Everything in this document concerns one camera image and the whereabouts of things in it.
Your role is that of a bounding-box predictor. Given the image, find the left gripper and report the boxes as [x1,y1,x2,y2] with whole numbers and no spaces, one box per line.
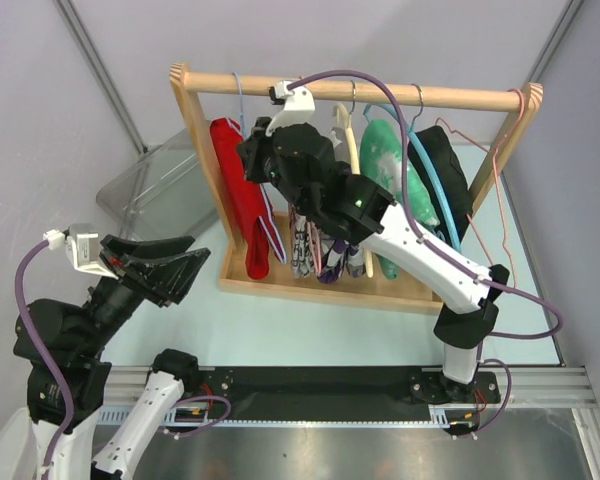
[77,230,212,352]

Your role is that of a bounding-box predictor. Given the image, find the red trousers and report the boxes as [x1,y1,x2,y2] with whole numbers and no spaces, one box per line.
[210,118,288,280]

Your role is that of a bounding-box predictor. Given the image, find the light blue wire hanger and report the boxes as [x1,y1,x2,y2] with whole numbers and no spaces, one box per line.
[232,72,287,261]

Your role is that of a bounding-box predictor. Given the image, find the pink wire hanger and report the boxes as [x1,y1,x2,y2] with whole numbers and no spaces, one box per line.
[305,218,322,276]
[434,88,525,291]

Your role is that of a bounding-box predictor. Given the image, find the black white print trousers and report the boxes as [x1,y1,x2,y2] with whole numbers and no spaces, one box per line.
[289,207,318,279]

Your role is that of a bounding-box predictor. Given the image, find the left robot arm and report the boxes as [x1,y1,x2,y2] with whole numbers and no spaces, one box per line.
[0,230,211,479]

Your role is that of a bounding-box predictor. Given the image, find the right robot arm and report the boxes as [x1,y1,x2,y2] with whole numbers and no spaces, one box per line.
[236,117,500,401]

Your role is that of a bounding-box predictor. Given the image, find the cream wooden hanger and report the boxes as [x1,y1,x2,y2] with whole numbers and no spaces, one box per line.
[333,102,374,278]

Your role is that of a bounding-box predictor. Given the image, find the green tie-dye trousers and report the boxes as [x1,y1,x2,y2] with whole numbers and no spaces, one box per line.
[358,118,439,282]

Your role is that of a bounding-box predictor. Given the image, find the purple camouflage trousers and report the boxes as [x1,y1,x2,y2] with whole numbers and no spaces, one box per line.
[318,234,366,284]

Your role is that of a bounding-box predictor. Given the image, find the blue plastic hanger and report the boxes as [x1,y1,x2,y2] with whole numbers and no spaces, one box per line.
[363,107,461,251]

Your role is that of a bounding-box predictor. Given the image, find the clear plastic bin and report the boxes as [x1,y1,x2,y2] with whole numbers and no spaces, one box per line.
[96,129,218,241]

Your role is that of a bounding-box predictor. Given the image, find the wooden clothes rack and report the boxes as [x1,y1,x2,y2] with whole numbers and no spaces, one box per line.
[169,63,544,314]

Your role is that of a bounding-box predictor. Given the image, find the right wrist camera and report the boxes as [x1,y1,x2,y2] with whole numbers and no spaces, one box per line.
[265,80,315,137]

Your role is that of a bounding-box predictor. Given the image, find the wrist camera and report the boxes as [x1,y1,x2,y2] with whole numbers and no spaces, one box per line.
[43,223,116,278]
[265,80,315,137]

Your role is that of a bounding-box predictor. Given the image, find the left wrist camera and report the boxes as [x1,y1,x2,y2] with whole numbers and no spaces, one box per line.
[43,223,116,278]

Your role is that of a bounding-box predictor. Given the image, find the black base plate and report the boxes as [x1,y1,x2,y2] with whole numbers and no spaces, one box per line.
[201,366,501,423]

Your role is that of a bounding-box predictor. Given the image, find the aluminium rail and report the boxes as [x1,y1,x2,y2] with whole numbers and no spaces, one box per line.
[97,366,597,428]

